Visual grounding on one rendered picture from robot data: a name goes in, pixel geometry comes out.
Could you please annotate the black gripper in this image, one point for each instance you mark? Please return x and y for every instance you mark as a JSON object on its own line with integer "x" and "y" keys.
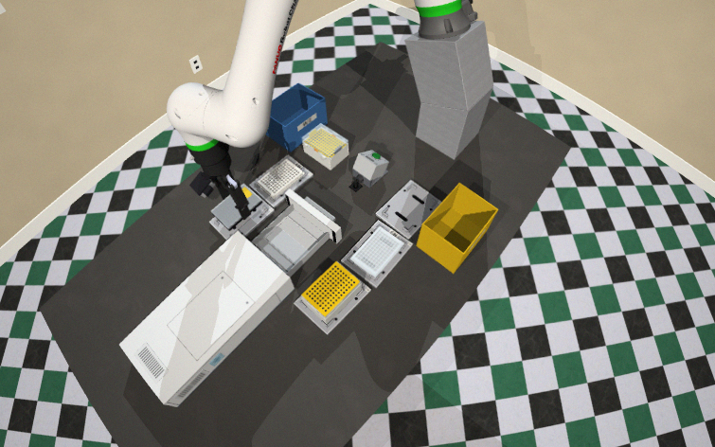
{"x": 222, "y": 184}

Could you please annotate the blue box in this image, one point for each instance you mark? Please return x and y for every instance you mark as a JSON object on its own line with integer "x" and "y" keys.
{"x": 286, "y": 108}

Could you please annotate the yellow bin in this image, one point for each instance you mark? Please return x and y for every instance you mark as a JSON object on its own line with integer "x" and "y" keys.
{"x": 455, "y": 223}

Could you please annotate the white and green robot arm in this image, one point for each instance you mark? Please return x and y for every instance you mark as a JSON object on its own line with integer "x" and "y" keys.
{"x": 239, "y": 115}

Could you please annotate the yellow plate with grid of dark holes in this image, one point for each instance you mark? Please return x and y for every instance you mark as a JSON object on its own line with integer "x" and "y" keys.
{"x": 332, "y": 292}

